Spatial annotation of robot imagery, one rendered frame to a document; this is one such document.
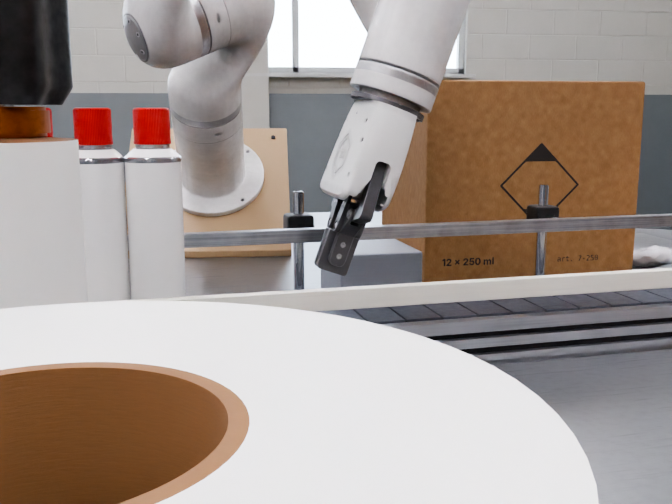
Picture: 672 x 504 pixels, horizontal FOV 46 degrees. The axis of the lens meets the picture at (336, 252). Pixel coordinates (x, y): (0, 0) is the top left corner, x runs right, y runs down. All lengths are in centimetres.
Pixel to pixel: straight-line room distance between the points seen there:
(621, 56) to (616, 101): 579
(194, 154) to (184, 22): 29
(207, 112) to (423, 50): 60
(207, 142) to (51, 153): 91
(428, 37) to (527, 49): 581
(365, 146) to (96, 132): 24
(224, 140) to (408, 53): 64
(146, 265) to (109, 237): 4
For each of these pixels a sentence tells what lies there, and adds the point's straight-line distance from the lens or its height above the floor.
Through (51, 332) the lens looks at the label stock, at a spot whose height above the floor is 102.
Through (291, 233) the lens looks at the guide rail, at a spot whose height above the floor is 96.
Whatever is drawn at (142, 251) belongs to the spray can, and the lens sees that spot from 74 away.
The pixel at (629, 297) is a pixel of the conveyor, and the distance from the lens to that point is 92.
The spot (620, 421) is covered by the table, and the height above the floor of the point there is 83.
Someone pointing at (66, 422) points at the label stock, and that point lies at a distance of 20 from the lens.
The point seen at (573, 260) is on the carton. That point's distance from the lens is 111.
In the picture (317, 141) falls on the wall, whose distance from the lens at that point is 613.
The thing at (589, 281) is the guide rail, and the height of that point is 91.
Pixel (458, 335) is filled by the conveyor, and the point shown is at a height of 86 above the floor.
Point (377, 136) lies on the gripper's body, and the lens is 73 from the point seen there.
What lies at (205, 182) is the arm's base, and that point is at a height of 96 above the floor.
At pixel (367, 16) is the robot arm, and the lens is 88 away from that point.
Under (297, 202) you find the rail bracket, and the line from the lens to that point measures 86.
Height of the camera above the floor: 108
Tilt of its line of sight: 10 degrees down
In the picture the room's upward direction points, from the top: straight up
